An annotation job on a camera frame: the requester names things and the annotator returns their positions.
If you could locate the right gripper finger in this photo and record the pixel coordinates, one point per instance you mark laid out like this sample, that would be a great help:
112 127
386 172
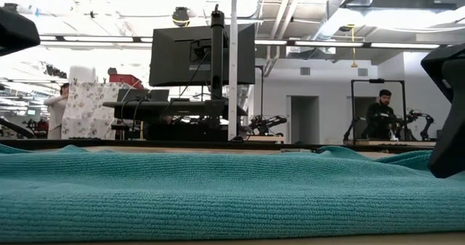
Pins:
436 57
454 136

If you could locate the person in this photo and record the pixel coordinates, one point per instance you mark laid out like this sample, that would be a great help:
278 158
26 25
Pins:
56 110
379 116

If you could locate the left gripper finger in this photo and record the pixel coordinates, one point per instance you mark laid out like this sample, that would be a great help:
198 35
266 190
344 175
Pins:
18 30

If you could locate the white floral cloth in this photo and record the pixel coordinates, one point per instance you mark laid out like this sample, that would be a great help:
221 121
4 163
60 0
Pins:
87 110

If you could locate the teal microfibre towel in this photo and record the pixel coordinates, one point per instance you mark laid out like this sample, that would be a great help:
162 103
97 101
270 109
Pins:
218 194

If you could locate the white upright post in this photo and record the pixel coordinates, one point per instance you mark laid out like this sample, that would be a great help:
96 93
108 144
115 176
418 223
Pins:
233 74

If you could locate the small black robot arm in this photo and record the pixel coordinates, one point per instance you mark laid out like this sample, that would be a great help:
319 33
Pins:
417 114
269 122

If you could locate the black computer monitor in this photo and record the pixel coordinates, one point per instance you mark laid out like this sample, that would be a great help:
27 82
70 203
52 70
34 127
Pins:
174 63

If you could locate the black monitor stand pole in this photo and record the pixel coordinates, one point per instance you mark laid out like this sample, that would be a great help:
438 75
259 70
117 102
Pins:
217 56

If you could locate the black dome camera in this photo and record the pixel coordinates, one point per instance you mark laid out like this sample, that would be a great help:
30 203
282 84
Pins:
180 16

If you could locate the red plastic bin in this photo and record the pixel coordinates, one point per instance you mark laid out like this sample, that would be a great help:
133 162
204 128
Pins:
125 79

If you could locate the black camera stand frame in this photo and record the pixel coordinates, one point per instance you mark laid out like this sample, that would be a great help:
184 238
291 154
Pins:
376 80

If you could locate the black aluminium table frame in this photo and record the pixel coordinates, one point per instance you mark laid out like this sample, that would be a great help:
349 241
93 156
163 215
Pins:
145 143

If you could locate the long strip light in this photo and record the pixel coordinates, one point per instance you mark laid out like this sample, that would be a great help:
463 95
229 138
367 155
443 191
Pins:
98 39
327 43

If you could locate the standing desk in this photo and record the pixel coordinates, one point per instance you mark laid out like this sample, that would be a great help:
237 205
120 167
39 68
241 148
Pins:
163 108

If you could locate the grey wall vent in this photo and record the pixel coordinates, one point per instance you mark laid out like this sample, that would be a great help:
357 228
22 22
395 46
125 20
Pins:
363 72
305 71

